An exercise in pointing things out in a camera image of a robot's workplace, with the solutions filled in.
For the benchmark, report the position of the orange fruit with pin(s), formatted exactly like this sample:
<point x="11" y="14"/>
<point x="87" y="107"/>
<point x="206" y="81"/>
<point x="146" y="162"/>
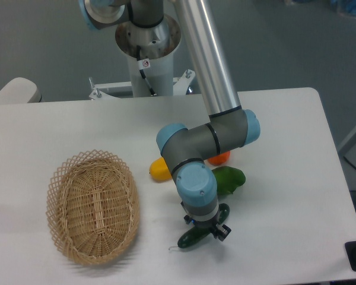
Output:
<point x="219" y="159"/>

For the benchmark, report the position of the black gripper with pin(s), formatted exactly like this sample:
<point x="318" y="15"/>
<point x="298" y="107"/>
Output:
<point x="219" y="231"/>

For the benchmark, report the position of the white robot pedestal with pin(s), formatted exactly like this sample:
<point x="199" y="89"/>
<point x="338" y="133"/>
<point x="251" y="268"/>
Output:
<point x="149" y="54"/>

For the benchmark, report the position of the green bok choy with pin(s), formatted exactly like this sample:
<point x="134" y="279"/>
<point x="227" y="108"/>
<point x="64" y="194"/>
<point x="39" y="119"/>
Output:
<point x="228" y="179"/>

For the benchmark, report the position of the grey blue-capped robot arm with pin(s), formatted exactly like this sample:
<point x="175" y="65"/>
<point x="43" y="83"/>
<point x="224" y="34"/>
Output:
<point x="230" y="126"/>

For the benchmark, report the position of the white chair armrest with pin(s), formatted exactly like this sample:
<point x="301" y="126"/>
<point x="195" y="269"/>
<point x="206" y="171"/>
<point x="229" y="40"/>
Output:
<point x="20" y="91"/>

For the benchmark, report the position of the green cucumber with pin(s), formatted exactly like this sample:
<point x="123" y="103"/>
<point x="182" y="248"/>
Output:
<point x="195" y="235"/>

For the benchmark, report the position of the woven wicker basket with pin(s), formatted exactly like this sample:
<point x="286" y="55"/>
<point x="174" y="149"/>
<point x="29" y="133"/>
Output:
<point x="93" y="208"/>

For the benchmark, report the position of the yellow mango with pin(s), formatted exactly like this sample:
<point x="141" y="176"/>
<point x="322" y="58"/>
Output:
<point x="159" y="170"/>

